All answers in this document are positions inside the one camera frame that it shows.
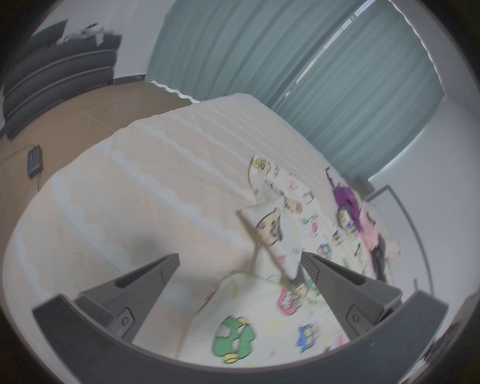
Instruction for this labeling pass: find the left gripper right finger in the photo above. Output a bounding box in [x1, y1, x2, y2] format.
[300, 250, 403, 341]

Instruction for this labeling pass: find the bed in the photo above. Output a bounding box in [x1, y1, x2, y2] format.
[2, 93, 436, 366]

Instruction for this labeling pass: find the pink garment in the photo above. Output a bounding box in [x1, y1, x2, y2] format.
[356, 202, 378, 252]

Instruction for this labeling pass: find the purple garment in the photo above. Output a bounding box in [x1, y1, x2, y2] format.
[325, 167, 362, 229]

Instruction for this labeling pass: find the white printed pyjama top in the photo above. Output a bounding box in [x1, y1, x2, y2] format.
[178, 153, 379, 367]

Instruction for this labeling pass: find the black power adapter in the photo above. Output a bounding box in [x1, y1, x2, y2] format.
[27, 145, 44, 178]

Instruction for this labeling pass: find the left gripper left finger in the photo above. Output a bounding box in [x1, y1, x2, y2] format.
[74, 253, 181, 344]

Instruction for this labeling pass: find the white crumpled cloth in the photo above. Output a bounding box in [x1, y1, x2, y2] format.
[62, 23, 107, 46]

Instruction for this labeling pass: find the dark grey garment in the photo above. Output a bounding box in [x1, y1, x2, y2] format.
[371, 240, 388, 282]

